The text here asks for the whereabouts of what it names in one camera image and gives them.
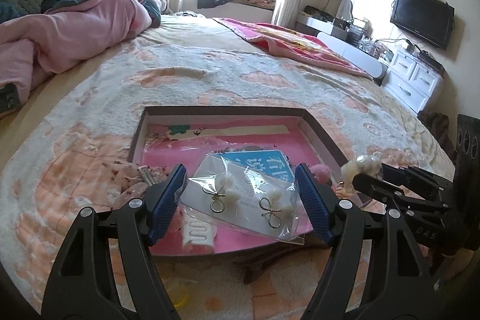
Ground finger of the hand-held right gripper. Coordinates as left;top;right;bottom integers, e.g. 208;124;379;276
381;163;457;199
352;174;449;213

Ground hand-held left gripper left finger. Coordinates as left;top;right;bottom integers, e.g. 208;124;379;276
41;163;188;320

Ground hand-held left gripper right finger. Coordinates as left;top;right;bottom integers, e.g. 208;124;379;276
294;163;437;320

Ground cream hair claw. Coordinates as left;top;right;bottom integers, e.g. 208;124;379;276
339;155;382;190
180;217;219;254

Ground floral scrunchie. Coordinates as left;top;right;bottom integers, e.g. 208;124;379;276
107;160;151;193

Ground dark cardboard box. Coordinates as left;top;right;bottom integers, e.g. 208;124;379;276
125;106;349;261

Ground bow earrings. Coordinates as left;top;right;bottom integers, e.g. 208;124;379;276
178;151;306;246

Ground dark brown fuzzy item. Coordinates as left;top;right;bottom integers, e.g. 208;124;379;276
417;109;451;141

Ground brown hair clip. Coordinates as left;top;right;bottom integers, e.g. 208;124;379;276
232;249;319;285

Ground white drawer cabinet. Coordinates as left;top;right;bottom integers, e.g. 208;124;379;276
382;46;446;115

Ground black set-top box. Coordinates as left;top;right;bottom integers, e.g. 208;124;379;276
406;42;446;74

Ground white desk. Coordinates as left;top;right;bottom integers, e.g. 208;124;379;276
293;14;389;85

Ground pink printed blanket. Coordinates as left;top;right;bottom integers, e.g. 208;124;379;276
211;17;373;79

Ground white oval mirror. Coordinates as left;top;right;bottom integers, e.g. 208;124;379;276
338;0;356;23

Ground pink quilt with floral backing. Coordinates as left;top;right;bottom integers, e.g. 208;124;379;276
0;0;163;115

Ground yellow hair tie in bag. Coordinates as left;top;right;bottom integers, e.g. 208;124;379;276
164;278;191;310

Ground black wall television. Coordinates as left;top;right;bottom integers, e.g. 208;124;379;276
389;0;456;51

